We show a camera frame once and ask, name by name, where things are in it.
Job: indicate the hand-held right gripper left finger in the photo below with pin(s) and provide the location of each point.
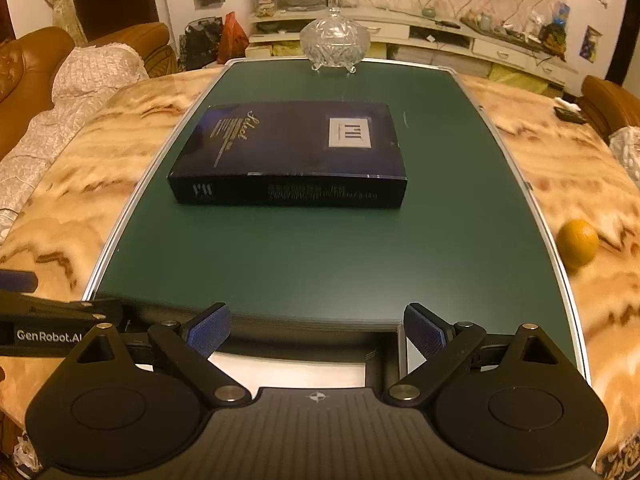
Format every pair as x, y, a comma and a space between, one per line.
210, 334

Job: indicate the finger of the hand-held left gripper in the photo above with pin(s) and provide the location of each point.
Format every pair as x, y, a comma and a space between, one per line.
17, 280

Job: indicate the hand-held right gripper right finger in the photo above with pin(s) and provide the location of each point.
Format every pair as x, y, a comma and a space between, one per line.
425, 334

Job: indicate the black box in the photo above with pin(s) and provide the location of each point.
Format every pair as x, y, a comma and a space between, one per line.
381, 362

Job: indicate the marble desktop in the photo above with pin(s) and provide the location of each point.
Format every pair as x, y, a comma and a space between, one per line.
75, 185

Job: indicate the pale quilted sofa cover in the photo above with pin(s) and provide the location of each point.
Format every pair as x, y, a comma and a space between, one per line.
65, 110

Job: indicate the orange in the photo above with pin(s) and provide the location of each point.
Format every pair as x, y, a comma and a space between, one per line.
577, 242

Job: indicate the dark blue flat box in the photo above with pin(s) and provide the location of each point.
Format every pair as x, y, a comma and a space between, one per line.
290, 140

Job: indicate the brown leather sofa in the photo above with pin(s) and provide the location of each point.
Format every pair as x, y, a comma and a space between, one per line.
30, 60

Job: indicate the patterned carpet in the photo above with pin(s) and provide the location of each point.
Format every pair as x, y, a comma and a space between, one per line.
620, 460

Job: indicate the black remote control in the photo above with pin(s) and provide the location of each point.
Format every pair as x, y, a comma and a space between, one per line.
571, 115

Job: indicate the white tissue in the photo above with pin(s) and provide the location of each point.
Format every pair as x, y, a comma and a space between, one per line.
565, 103

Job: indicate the white lace armchair cover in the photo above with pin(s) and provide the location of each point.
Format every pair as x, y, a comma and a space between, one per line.
627, 155

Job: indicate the golden curtain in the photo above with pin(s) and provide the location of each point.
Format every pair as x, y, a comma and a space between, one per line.
65, 5

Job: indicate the brown leather armchair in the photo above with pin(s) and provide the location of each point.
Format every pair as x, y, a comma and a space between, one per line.
600, 102

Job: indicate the black bag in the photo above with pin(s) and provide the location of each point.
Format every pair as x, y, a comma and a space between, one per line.
201, 42

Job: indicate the red plastic bag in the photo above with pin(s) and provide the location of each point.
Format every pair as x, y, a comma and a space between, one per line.
232, 40

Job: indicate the dark wooden door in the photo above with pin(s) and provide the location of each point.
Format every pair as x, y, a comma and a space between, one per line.
120, 0

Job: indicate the white television cabinet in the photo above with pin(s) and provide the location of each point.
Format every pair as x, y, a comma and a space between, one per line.
450, 35

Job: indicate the glass candy jar with lid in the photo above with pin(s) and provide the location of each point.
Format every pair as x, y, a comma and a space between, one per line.
334, 40

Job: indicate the black device on cabinet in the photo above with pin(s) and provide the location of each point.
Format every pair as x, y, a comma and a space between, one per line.
448, 23

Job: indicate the tea tray with cups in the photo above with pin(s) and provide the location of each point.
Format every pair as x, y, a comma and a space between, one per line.
492, 25

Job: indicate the dark fruit print packet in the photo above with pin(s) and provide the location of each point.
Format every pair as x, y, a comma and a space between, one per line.
552, 39

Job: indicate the small green cup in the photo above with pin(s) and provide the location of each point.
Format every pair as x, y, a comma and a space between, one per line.
428, 11

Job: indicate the green board with metal frame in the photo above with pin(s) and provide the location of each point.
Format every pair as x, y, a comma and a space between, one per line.
300, 260

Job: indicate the wall niche with blue picture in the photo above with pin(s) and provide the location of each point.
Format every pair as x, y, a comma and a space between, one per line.
591, 44

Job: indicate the dark doorway frame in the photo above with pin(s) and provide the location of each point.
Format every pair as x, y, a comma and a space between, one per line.
622, 35

